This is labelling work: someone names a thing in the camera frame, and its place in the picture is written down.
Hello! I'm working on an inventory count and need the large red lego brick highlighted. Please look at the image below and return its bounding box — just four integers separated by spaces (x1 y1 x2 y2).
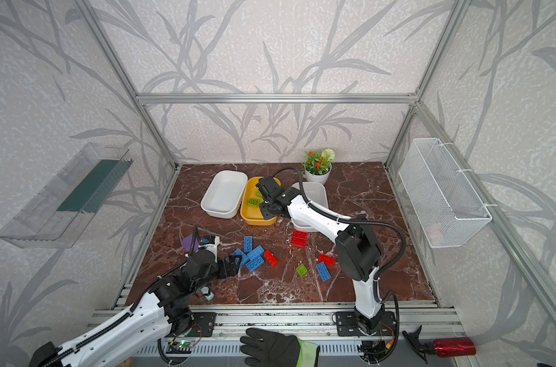
290 230 308 249

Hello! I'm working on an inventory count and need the small green lego square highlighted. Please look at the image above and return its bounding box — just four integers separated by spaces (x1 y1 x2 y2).
296 265 308 277

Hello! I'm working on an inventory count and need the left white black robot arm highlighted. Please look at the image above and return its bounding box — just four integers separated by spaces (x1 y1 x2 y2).
29 231 244 366

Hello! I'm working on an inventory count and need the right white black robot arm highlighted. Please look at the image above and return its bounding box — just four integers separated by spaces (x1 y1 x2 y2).
256 174 407 336

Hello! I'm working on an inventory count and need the teal toy spatula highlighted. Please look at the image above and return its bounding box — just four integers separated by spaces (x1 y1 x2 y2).
201 286 215 301

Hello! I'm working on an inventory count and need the purple pink toy spatula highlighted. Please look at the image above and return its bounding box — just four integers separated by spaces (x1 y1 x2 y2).
181 235 201 254

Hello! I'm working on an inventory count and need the yellow rectangular bin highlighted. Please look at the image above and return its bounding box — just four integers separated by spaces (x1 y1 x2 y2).
240 177 276 226

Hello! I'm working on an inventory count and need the right white rectangular bin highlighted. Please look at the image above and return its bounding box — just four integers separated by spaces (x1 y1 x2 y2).
292 182 328 233

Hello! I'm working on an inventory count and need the white rectangular bin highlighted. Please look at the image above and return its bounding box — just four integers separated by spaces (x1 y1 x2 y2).
292 182 328 233
201 171 248 219

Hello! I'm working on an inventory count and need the large blue lego plate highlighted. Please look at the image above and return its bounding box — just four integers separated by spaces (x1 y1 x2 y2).
231 249 250 268

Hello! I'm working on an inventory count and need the blue lego brick upright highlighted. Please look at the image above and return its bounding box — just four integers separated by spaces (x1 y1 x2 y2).
244 235 253 254

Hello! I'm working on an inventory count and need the left white rectangular bin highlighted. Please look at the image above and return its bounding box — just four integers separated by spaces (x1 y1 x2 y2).
201 171 248 219

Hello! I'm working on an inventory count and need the potted artificial flower plant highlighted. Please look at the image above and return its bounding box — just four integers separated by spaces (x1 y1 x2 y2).
303 148 335 184

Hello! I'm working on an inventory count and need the blue lego brick middle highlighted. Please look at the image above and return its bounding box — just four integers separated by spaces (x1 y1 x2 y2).
246 246 265 272

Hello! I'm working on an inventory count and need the red lego brick left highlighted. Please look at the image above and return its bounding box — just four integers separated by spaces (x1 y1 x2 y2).
263 250 278 268

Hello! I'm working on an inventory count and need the red lego brick lower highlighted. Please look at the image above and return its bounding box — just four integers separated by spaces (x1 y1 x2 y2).
318 254 336 267

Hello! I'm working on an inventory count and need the blue lego brick right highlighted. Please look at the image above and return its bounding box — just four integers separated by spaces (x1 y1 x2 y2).
316 262 331 282

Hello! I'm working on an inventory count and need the black work glove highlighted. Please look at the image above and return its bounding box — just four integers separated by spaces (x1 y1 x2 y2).
240 328 321 367

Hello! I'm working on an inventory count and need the black clamp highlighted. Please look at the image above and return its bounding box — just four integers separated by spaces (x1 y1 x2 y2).
402 326 435 364

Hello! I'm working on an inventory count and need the red metal bottle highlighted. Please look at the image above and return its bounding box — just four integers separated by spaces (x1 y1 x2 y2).
432 336 477 358

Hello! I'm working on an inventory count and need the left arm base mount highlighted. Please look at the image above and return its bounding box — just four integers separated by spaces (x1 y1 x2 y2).
171 312 217 338

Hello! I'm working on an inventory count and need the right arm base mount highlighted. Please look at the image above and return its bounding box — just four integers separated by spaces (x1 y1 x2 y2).
332 309 397 337

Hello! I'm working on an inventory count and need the clear plastic wall shelf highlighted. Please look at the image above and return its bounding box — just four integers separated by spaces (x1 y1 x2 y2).
0 143 134 249

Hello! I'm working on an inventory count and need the white wire mesh basket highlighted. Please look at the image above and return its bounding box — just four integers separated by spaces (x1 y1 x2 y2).
400 138 493 249

